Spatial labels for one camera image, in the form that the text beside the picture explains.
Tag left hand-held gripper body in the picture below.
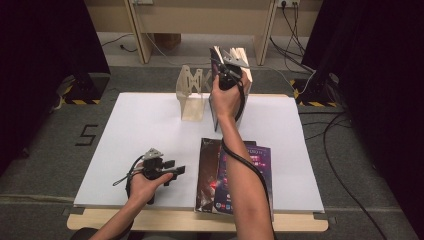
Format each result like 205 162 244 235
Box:
143 147 174 205

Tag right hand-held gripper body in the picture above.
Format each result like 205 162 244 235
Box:
216 48 250 91

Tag white book with picture grid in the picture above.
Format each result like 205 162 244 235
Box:
208 45 254 133

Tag dark glossy magazine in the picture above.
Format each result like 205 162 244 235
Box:
194 137 258 214

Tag purple cover book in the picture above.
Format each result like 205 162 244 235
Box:
213 140 275 218

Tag beige expandable book rack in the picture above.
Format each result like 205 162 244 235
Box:
175 64 214 122

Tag person's left hand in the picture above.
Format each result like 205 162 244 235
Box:
126 167 175 205

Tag person's right hand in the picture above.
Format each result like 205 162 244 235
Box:
210 71 251 123

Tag beige wooden desk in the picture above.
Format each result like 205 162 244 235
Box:
84 0 323 67

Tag brown cardboard box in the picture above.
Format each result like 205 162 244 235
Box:
153 33 183 51

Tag black stand base striped tape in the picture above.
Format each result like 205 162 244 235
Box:
289 71 348 108
54 72 111 106

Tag black curtain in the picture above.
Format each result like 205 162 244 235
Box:
301 0 424 240
0 0 112 176

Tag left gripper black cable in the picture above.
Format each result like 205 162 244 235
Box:
112 154 145 198

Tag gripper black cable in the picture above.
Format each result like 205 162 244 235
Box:
219 64 278 240
112 154 145 198

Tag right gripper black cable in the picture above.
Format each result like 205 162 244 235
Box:
219 64 278 240

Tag black socket cables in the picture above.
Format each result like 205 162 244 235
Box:
269 1 316 74

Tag thin black floor cable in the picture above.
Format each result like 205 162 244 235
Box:
101 33 138 53

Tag black floor cables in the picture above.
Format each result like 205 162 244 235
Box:
298 111 389 240

